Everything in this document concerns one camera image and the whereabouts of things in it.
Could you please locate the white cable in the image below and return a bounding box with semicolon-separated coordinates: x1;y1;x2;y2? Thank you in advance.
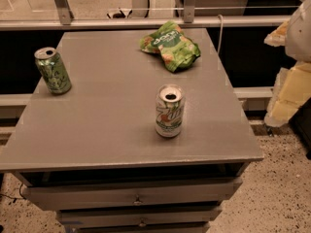
216;14;225;56

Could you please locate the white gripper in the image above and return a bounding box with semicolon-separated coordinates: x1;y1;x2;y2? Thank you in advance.
263;0;311;127

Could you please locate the white 7up can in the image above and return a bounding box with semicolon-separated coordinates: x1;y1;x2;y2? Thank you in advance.
155;84;186;138

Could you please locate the green soda can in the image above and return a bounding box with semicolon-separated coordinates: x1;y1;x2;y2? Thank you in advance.
34;47;72;94

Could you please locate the metal railing frame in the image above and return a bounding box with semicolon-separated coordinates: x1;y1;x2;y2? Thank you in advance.
0;0;305;31

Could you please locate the upper grey drawer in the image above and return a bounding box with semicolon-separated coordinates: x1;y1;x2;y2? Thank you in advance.
23;178;242;211

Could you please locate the lower grey drawer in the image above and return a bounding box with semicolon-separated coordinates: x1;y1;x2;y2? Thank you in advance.
58;205;222;228

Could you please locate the green chip bag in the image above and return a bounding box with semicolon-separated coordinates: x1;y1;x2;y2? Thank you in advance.
139;20;201;73

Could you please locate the grey drawer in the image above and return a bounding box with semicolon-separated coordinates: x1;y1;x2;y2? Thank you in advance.
58;205;222;228
23;178;242;211

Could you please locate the grey drawer cabinet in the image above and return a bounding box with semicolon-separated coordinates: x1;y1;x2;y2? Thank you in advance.
0;29;263;233

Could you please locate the black floor cable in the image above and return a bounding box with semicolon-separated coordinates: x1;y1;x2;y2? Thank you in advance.
0;182;26;202

